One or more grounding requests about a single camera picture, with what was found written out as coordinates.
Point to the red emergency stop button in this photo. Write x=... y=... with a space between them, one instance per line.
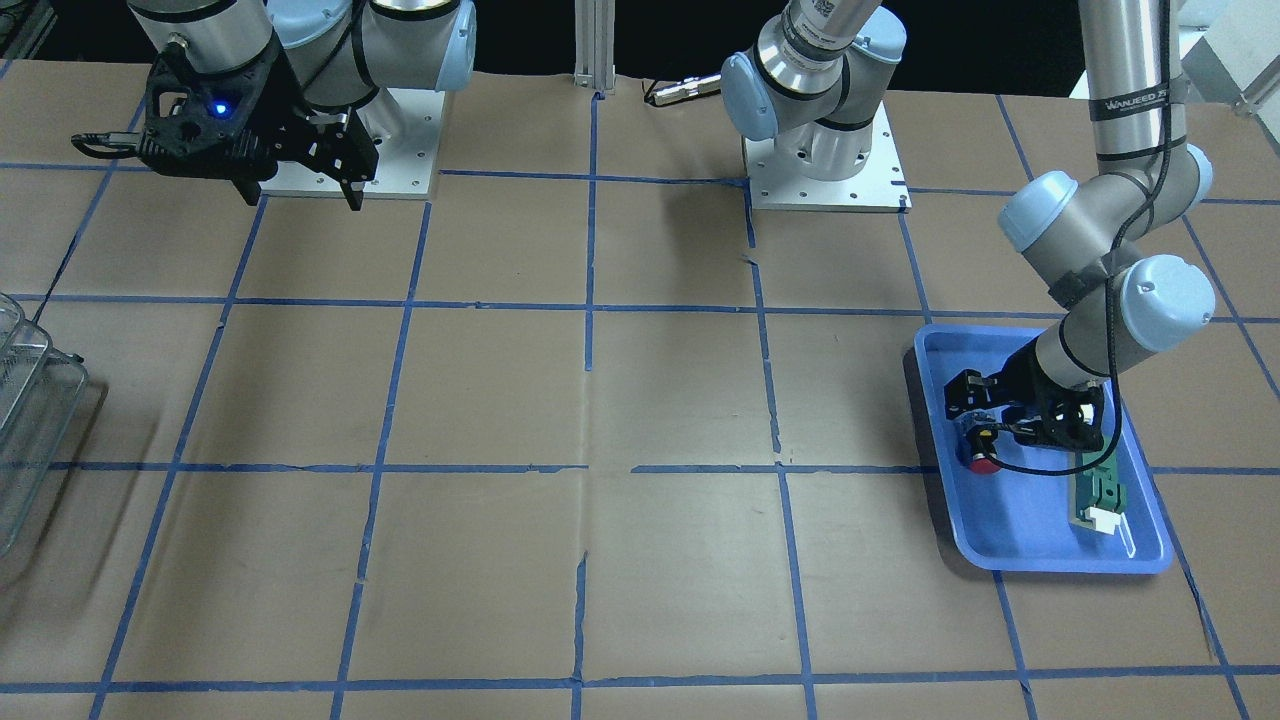
x=976 y=449

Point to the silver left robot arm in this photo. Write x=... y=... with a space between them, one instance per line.
x=812 y=83

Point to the wire mesh shelf basket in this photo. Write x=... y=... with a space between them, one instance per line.
x=40 y=389

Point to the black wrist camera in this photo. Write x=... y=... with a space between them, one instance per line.
x=1069 y=419
x=212 y=125

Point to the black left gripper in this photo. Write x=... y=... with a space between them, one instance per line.
x=1023 y=385

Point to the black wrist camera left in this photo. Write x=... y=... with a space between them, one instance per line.
x=1069 y=419

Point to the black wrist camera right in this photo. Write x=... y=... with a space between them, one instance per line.
x=212 y=125

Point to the green limit switch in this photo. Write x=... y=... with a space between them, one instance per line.
x=1098 y=498

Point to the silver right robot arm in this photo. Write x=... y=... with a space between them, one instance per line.
x=326 y=99

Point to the aluminium frame post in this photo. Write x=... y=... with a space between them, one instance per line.
x=594 y=23

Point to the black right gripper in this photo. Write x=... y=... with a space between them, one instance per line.
x=283 y=112

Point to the blue plastic tray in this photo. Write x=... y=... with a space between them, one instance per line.
x=1010 y=521

